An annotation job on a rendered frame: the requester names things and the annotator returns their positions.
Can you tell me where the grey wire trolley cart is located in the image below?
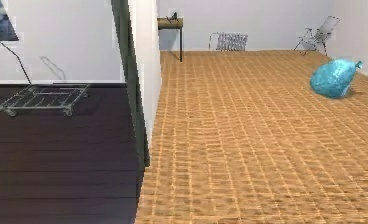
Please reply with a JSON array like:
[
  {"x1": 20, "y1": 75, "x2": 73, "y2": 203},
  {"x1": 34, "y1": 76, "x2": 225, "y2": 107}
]
[{"x1": 0, "y1": 40, "x2": 91, "y2": 118}]

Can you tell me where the brown side table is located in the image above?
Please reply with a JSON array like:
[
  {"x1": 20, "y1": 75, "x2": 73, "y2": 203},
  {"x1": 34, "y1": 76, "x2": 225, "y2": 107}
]
[{"x1": 157, "y1": 17, "x2": 185, "y2": 63}]

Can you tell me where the framed blue picture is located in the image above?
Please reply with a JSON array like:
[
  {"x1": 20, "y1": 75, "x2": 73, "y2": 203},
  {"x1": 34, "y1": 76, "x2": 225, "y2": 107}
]
[{"x1": 0, "y1": 0, "x2": 20, "y2": 43}]

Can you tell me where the grey folding chair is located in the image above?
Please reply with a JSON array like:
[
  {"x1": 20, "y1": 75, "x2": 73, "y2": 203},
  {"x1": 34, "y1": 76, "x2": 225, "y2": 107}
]
[{"x1": 293, "y1": 15, "x2": 341, "y2": 57}]

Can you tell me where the small dark object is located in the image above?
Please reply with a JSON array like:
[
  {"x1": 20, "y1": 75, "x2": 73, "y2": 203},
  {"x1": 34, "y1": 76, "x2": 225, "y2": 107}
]
[{"x1": 165, "y1": 11, "x2": 180, "y2": 24}]

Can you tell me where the blue glass vase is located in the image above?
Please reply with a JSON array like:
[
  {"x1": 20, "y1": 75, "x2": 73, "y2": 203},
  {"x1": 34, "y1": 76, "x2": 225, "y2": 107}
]
[{"x1": 309, "y1": 58, "x2": 364, "y2": 99}]

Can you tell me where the grey wire rack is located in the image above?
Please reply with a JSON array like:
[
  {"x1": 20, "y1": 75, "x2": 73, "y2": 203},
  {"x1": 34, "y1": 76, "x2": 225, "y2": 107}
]
[{"x1": 208, "y1": 31, "x2": 249, "y2": 52}]

